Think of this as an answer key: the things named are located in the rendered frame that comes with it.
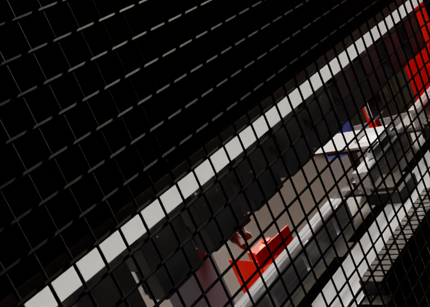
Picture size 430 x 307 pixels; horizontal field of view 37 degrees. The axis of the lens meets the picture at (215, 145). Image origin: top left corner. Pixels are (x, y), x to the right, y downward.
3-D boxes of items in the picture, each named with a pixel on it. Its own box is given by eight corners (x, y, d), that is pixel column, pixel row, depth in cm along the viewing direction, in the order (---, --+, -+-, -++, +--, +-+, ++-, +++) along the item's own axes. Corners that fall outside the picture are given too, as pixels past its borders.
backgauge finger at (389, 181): (344, 190, 213) (338, 177, 212) (418, 183, 196) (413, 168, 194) (327, 209, 205) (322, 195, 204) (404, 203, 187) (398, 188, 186)
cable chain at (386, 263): (427, 200, 180) (423, 187, 179) (448, 198, 176) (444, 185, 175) (363, 295, 149) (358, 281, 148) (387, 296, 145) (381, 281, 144)
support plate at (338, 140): (331, 137, 268) (331, 134, 268) (390, 126, 251) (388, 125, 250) (311, 156, 256) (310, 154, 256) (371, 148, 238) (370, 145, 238)
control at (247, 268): (274, 263, 259) (257, 224, 255) (304, 265, 247) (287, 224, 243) (243, 293, 247) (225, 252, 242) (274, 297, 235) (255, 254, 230)
